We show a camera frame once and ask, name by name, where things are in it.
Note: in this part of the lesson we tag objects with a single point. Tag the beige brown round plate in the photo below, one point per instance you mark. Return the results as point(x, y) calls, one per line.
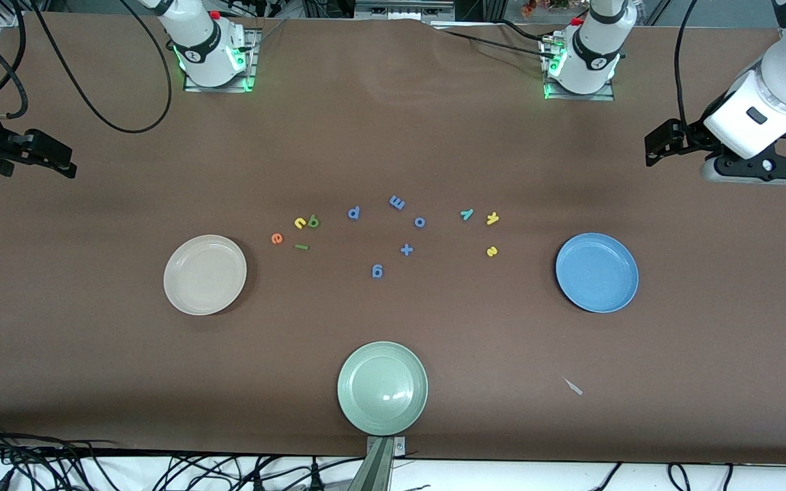
point(205, 275)

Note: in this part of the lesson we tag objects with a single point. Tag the blue foam letter x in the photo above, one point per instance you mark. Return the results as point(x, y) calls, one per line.
point(406, 250)

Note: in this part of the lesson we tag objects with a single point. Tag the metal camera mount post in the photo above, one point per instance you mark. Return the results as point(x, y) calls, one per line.
point(376, 470)

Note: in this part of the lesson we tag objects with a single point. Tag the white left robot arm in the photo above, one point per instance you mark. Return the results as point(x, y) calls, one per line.
point(594, 61)

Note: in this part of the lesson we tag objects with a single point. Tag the brown table cover sheet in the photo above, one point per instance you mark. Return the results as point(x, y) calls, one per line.
point(93, 341)

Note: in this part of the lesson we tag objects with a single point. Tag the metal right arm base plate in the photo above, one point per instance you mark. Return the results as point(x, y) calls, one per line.
point(252, 54)

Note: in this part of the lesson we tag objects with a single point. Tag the green foam letter q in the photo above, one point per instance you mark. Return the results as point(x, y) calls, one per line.
point(314, 224)

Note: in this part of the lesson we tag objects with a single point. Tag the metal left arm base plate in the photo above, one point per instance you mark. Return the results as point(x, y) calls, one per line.
point(580, 97)

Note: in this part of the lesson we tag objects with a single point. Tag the aluminium frame beam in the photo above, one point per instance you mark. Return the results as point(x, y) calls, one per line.
point(400, 10)

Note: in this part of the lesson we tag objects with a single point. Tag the teal foam letter y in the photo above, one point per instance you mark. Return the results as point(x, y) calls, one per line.
point(468, 215)

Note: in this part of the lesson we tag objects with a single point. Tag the blue round plate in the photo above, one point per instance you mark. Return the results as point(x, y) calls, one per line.
point(596, 273)

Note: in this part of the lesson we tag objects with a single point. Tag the pale green round plate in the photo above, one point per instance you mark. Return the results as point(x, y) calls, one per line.
point(382, 387)

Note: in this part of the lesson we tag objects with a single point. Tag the yellow foam letter k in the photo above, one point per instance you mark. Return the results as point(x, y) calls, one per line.
point(492, 218)

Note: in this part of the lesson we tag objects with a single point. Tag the small grey tape scrap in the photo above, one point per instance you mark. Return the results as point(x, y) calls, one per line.
point(574, 387)

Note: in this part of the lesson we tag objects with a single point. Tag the blue foam letter p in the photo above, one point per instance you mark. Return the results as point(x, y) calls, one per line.
point(358, 212)

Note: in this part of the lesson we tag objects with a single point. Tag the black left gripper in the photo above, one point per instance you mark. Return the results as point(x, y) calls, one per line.
point(696, 136)

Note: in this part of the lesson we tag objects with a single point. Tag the blue foam letter m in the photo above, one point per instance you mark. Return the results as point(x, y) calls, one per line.
point(397, 203)

